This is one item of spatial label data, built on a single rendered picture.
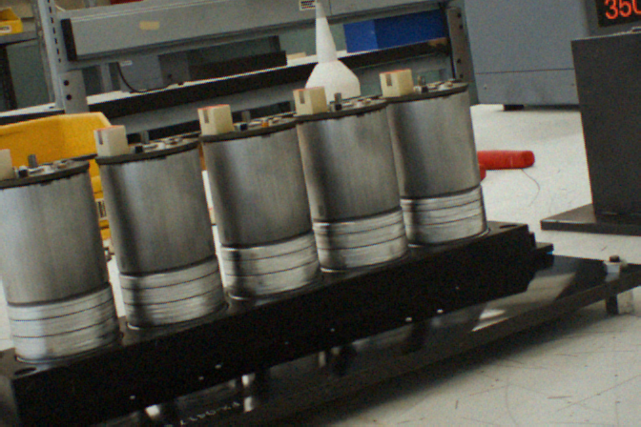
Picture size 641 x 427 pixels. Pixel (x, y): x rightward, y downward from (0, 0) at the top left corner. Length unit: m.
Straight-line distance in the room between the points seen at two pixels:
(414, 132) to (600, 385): 0.09
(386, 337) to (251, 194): 0.05
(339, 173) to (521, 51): 0.55
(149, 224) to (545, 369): 0.10
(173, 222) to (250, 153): 0.03
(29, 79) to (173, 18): 2.19
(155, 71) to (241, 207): 2.73
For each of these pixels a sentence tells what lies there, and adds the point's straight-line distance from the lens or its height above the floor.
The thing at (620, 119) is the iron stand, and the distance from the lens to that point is 0.40.
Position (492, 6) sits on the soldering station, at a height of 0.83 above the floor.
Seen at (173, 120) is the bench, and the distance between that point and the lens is 2.97.
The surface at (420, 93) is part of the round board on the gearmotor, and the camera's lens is 0.31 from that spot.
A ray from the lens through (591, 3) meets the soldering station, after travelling 0.77.
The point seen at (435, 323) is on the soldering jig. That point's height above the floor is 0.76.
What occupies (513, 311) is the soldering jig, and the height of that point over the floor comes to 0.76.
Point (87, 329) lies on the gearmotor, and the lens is 0.26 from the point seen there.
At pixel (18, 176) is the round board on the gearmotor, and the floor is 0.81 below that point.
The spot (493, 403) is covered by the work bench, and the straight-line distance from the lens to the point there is 0.25.
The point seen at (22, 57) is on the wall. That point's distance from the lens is 5.04.
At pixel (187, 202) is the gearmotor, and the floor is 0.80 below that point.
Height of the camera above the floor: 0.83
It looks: 8 degrees down
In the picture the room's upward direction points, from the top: 9 degrees counter-clockwise
